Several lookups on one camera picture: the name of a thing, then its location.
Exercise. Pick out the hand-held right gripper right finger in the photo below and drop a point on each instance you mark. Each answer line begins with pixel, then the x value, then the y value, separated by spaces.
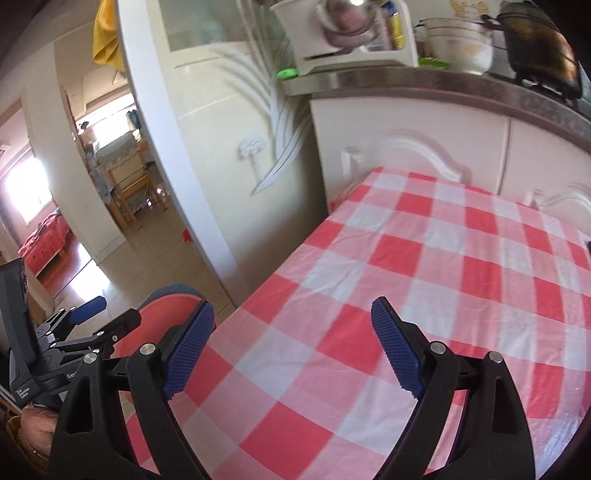
pixel 397 350

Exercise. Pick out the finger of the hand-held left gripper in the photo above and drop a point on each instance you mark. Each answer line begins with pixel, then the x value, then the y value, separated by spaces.
pixel 90 308
pixel 122 325

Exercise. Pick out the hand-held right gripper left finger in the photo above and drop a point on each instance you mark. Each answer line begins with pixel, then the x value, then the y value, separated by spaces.
pixel 189 350

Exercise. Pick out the red round stool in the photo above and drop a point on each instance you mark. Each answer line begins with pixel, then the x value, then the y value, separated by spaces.
pixel 157 318

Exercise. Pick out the person's left hand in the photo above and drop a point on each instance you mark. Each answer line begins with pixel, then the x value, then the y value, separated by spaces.
pixel 39 429

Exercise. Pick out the red bed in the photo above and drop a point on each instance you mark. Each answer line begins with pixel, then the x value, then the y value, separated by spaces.
pixel 44 244

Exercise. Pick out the red white checkered tablecloth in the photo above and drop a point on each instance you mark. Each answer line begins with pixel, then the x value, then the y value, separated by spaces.
pixel 369 258

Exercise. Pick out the red floor scrap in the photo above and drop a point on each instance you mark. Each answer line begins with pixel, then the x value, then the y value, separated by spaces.
pixel 187 235

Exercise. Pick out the wooden chair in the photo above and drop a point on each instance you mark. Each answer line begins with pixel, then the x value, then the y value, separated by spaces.
pixel 134 189

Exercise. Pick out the frosted glass sliding door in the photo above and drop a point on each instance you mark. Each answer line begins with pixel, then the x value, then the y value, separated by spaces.
pixel 203 138

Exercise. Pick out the white kitchen cabinet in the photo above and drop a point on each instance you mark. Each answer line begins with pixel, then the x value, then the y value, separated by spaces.
pixel 401 138

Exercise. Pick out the grey kitchen countertop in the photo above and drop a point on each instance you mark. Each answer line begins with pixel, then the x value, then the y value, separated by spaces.
pixel 415 85

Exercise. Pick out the yellow hanging cloth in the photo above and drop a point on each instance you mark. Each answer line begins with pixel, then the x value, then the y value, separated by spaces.
pixel 108 37

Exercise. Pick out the green packet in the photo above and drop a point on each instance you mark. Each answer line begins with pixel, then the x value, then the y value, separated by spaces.
pixel 434 63

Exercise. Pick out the green clip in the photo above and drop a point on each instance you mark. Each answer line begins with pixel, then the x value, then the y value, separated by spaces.
pixel 287 73

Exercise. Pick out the gas stove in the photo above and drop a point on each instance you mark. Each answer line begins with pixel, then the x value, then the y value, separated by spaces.
pixel 549 90

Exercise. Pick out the white floral bowl stack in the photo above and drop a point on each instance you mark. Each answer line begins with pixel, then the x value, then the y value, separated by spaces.
pixel 461 46

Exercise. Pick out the white utensil rack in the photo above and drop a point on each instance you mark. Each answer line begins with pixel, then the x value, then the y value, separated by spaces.
pixel 304 46

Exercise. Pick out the yellow bottle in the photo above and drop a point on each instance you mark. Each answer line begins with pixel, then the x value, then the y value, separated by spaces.
pixel 393 27

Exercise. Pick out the metal ladle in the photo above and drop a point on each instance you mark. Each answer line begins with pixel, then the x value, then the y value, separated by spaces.
pixel 346 23

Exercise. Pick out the dark metal pot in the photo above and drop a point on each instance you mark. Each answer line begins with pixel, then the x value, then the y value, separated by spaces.
pixel 535 41

